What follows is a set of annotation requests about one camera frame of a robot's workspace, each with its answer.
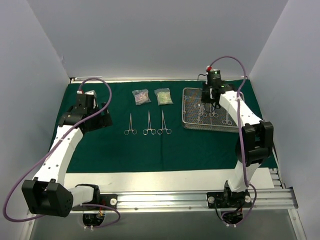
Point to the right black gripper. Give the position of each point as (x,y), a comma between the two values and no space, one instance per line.
(207,98)

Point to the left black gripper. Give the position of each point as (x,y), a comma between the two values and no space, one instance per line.
(99,120)

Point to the metal mesh instrument tray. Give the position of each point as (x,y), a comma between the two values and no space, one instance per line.
(191,96)

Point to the clear packet with sutures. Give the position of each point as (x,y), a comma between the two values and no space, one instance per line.
(141,96)

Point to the green surgical drape cloth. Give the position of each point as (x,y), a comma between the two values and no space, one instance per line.
(109,150)

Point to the green gauze packet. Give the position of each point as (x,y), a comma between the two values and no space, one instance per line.
(163,96)

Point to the steel scissors curved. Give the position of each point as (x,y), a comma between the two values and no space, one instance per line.
(212,111)

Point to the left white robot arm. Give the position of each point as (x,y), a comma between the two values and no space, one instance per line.
(46,193)

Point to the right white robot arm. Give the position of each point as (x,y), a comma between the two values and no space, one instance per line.
(255,139)

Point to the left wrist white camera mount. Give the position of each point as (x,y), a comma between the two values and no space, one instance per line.
(91,92)

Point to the back aluminium rail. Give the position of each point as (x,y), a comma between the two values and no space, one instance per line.
(135,79)

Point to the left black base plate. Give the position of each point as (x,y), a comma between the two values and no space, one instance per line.
(109,199)

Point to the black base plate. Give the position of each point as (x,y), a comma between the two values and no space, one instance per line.
(109,199)
(224,200)

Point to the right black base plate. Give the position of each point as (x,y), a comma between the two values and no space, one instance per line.
(224,200)

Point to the front aluminium rail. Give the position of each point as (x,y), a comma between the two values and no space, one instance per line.
(128,202)

